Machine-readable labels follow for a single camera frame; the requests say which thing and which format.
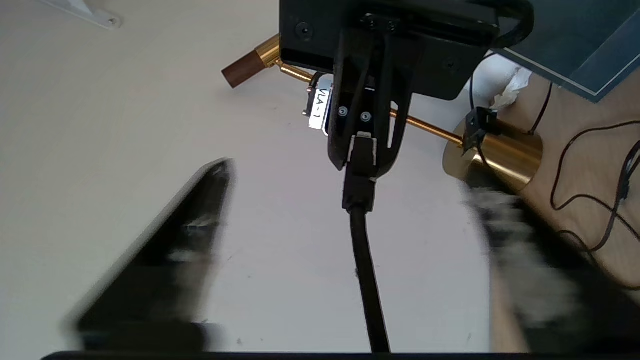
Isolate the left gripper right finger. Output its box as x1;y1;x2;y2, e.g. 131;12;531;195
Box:
462;181;640;352

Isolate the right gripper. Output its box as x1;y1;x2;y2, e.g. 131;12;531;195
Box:
279;0;502;179

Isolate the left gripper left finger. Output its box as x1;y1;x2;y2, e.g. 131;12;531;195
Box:
65;157;237;352

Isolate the black ethernet cable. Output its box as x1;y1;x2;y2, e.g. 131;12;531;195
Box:
341;132;392;354

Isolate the brass desk lamp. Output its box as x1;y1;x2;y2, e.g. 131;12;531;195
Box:
221;34;545;194

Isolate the white crumpled tissue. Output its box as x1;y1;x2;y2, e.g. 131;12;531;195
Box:
487;67;534;110

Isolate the dark blue paper bag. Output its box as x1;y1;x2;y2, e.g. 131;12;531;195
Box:
492;0;640;104

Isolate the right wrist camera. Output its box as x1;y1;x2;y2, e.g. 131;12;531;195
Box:
303;72;335;137

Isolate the thin black usb cable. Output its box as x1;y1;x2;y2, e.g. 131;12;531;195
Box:
550;121;640;236

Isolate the black lamp power cord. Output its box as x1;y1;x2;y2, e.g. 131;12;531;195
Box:
557;140;640;292

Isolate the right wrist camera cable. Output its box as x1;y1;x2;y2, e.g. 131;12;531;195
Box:
492;0;535;50

